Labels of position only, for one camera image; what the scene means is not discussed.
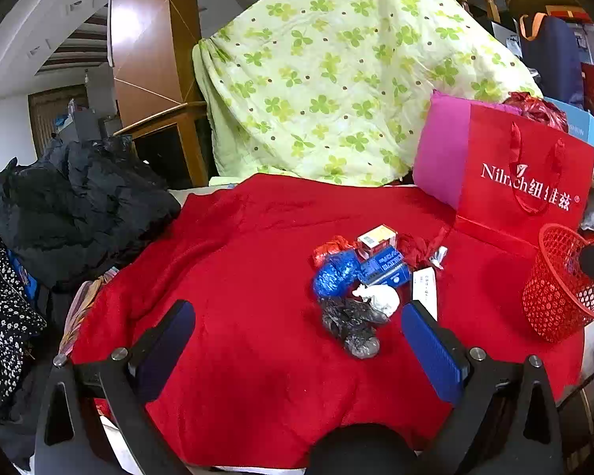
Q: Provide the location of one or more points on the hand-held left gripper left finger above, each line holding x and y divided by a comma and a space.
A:
171, 346

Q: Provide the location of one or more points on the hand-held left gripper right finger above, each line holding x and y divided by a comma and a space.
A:
433, 351

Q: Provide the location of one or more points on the red plastic mesh basket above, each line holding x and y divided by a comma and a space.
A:
554, 297

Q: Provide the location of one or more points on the white paper strip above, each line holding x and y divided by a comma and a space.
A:
423, 287

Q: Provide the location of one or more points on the white tissue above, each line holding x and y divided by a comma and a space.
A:
383, 299

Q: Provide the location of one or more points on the black plastic bag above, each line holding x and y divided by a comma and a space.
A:
351, 321

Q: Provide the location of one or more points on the silver foil wrapper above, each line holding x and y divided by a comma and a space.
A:
438, 255

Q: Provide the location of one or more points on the blue and white carton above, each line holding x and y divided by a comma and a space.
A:
383, 267

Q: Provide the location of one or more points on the yellow candy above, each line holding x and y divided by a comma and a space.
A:
416, 252

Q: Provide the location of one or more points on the orange white medicine box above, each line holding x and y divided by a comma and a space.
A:
376, 240

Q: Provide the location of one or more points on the blue foil wrapper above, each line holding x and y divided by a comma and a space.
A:
334, 274

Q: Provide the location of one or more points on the red wrapper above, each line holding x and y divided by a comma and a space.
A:
329, 247

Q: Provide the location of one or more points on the red blanket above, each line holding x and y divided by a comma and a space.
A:
252, 307

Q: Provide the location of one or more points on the pink striped cloth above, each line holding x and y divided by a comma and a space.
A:
86, 302

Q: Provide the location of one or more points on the light blue cardboard box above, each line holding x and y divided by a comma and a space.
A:
581, 121

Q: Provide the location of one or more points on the red paper gift bag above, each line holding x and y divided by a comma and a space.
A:
500, 148

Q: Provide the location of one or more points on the black puffer jacket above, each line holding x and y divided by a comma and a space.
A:
79, 208

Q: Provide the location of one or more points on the red plastic bag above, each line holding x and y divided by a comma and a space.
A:
539, 109

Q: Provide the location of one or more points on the black white floral cloth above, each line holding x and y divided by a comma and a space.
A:
0, 316

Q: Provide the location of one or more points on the pink pillow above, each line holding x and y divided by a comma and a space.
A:
440, 158

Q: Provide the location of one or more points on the grey metal cabinet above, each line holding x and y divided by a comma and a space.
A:
84, 121

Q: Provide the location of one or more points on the wooden lattice door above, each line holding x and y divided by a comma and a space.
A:
44, 118

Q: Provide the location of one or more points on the green clover print quilt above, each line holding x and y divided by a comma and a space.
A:
326, 84

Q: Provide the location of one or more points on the wooden pillar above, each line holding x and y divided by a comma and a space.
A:
148, 59

